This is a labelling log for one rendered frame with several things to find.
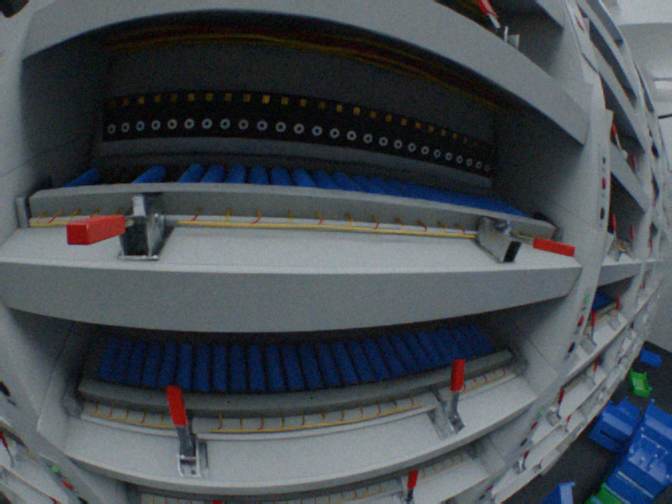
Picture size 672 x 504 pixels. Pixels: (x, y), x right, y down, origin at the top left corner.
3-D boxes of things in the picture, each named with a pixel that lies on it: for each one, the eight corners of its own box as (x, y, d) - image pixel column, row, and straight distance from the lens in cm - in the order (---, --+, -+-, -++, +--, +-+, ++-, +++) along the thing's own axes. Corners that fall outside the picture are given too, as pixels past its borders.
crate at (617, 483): (656, 481, 150) (668, 467, 146) (643, 511, 134) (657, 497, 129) (620, 455, 143) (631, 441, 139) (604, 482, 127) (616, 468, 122)
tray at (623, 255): (637, 274, 110) (653, 236, 109) (588, 289, 51) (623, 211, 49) (599, 243, 114) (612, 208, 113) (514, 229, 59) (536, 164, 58)
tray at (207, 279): (568, 294, 42) (598, 231, 40) (5, 307, 29) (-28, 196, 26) (485, 226, 52) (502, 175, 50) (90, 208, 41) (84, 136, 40)
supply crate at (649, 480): (668, 467, 146) (680, 451, 142) (657, 497, 129) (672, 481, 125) (631, 441, 139) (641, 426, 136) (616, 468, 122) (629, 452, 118)
